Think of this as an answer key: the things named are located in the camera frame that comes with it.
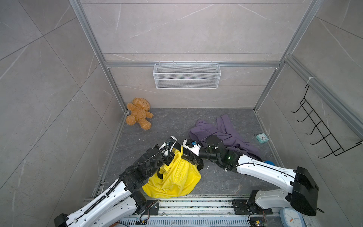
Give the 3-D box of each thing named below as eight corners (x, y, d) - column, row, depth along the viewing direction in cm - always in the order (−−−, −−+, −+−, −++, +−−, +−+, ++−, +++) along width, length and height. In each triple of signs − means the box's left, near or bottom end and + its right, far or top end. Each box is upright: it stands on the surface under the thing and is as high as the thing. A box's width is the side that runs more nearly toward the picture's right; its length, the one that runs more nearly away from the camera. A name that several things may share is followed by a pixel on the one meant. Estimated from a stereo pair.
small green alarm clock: (260, 143, 101) (261, 141, 99) (255, 136, 105) (256, 134, 103) (267, 141, 102) (269, 139, 100) (262, 134, 106) (264, 132, 104)
